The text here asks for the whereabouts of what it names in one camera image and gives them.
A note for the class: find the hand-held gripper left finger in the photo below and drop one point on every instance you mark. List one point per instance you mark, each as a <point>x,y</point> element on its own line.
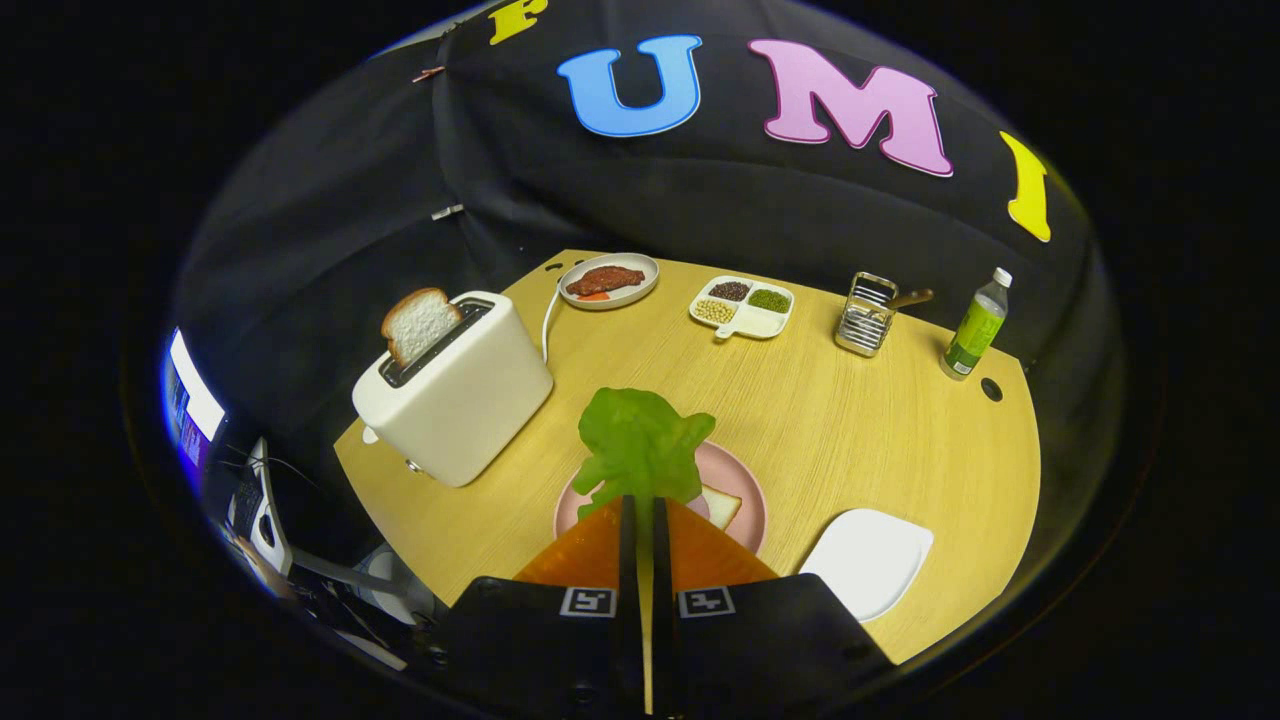
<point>628,600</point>

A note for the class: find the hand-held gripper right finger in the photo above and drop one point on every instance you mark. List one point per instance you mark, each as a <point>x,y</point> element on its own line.
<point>662,600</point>

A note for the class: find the green lettuce leaf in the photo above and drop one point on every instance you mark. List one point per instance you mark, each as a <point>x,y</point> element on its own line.
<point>640,445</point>

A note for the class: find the toasted bread slice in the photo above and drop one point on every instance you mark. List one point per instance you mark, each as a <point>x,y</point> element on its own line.
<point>418,325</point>

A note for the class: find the white bread slice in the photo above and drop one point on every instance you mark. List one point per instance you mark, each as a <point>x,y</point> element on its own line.
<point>722,506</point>

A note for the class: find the pink round plate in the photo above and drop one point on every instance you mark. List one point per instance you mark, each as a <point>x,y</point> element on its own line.
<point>735,475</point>

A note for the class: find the white square plate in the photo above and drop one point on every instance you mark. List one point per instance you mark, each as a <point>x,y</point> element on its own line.
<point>865,560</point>

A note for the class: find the white toaster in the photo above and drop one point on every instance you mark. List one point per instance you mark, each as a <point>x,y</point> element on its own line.
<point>460,400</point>

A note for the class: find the pile of pale beans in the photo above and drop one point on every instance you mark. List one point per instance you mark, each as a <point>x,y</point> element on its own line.
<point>714,311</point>

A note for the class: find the white divided dish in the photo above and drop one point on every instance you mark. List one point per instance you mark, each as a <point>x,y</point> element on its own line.
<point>765,322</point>

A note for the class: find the pile of dark beans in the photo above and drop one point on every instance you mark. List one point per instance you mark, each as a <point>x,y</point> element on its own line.
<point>729,291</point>

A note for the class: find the pile of green beans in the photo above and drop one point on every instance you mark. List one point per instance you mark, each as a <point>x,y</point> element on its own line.
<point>770,300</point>

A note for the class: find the brown steak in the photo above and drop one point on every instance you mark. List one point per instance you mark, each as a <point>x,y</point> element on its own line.
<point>605,280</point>

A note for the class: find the grey round plate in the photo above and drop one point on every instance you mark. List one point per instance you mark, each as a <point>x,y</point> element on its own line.
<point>640,262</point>

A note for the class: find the white curved object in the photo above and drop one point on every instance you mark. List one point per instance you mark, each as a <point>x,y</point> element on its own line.
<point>268,520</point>

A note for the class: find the green label drink bottle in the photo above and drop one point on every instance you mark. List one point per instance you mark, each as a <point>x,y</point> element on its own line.
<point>975,330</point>

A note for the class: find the white cloth clip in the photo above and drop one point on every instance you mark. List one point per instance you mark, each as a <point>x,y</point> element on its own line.
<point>447,211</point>

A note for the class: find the lit computer monitor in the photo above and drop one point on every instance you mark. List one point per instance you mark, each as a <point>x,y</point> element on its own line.
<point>195,400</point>

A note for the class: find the pink cloth clip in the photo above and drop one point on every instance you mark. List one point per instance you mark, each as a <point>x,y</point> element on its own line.
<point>430,73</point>

